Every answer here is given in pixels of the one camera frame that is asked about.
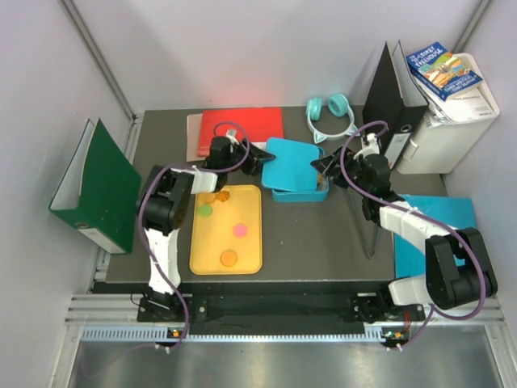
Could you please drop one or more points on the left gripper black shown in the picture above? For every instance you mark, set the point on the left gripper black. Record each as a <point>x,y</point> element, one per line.
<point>255,158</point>

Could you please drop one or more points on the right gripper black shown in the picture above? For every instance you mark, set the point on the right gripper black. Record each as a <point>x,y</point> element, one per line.
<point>328,163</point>

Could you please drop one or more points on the teal cookie tin box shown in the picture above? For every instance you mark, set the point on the teal cookie tin box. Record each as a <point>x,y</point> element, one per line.
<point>318,195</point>

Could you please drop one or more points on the teal tin lid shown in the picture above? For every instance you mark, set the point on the teal tin lid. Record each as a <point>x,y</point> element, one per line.
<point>290,170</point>

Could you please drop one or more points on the grey metal tongs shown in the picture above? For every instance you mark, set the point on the grey metal tongs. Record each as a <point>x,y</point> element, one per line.
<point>369,233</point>

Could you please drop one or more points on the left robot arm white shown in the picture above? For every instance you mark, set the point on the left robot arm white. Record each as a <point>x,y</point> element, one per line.
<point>164,201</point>

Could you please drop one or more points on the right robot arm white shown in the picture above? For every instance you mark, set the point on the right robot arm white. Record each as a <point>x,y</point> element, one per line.
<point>458,269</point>

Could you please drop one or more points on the brown flower cookie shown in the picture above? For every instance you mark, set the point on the brown flower cookie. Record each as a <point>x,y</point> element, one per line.
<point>223,196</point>

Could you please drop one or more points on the teal cat ear headphones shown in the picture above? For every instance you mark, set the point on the teal cat ear headphones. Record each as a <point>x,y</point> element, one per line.
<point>330,119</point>

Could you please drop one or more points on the round tan cookie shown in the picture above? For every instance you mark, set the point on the round tan cookie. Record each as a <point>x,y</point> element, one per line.
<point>208,198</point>

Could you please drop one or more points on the brown notebook under red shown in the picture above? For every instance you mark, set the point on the brown notebook under red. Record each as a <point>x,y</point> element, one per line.
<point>193,135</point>

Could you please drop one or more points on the pink cookie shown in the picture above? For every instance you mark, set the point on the pink cookie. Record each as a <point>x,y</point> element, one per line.
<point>240,230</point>

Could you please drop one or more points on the green cookie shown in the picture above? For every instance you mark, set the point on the green cookie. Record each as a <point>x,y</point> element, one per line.
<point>205,210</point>

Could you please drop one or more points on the yellow plastic tray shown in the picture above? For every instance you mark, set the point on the yellow plastic tray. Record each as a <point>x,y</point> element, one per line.
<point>213,235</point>

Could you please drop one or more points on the white storage bin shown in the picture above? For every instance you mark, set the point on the white storage bin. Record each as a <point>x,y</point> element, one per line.
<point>439,149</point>

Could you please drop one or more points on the round orange biscuit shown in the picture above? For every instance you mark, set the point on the round orange biscuit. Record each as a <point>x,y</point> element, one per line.
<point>228,258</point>

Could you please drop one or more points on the blue folder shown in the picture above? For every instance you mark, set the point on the blue folder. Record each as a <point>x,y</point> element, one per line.
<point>456,212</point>

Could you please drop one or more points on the blue paperback book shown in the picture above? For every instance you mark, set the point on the blue paperback book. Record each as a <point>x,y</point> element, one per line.
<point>442,72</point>

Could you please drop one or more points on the white papers in bin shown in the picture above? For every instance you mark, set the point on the white papers in bin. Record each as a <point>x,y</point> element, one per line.
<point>468,107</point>

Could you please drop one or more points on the black ring binder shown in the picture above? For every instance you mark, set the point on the black ring binder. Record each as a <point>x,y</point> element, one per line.
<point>395,98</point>

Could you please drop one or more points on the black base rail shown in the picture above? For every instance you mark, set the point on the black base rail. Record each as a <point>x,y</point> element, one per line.
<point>343,301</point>

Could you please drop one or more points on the green ring binder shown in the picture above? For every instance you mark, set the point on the green ring binder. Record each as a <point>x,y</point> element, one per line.
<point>98,192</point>

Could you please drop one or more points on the grey slotted cable duct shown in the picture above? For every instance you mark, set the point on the grey slotted cable duct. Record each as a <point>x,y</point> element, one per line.
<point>170,335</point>

